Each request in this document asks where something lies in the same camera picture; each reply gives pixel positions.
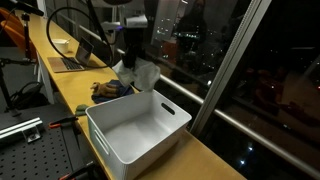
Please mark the silver laptop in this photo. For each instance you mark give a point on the silver laptop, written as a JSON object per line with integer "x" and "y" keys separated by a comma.
{"x": 66, "y": 63}

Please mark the metal corner bracket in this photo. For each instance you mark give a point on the metal corner bracket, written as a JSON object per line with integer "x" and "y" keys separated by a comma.
{"x": 32, "y": 135}

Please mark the black perforated breadboard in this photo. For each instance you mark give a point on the black perforated breadboard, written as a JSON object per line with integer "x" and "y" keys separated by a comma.
{"x": 36, "y": 160}

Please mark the metal window railing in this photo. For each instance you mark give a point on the metal window railing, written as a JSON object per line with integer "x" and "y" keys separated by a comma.
{"x": 186, "y": 90}

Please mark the black camera on stand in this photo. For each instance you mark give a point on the black camera on stand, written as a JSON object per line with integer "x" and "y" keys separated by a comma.
{"x": 27, "y": 10}

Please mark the white bowl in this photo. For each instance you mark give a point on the white bowl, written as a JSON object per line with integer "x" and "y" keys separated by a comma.
{"x": 61, "y": 46}

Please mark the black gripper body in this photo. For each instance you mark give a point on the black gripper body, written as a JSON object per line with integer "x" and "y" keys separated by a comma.
{"x": 134, "y": 40}

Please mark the aluminium extrusion rail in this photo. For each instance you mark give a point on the aluminium extrusion rail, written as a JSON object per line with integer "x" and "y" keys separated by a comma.
{"x": 18, "y": 128}

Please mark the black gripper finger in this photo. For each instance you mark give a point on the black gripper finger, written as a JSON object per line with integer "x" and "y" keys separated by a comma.
{"x": 138, "y": 58}
{"x": 127, "y": 60}

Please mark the white plastic container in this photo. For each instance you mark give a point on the white plastic container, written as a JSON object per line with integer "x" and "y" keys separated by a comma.
{"x": 140, "y": 133}

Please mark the black tripod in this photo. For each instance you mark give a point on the black tripod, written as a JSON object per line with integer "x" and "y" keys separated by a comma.
{"x": 8, "y": 83}

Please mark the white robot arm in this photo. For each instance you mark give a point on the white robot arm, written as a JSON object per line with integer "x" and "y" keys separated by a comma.
{"x": 131, "y": 20}

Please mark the dark blue cloth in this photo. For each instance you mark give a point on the dark blue cloth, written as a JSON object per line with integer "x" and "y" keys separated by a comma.
{"x": 125, "y": 90}

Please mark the grey window frame post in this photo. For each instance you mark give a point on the grey window frame post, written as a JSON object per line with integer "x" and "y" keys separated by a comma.
{"x": 230, "y": 63}

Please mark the orange chair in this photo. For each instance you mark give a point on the orange chair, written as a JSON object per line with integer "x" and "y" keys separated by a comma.
{"x": 13, "y": 33}

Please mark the orange carrot plush green leaves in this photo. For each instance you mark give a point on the orange carrot plush green leaves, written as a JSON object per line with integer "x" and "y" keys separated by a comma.
{"x": 81, "y": 110}

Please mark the white towel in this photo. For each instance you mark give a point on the white towel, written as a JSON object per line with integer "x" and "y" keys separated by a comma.
{"x": 143, "y": 75}

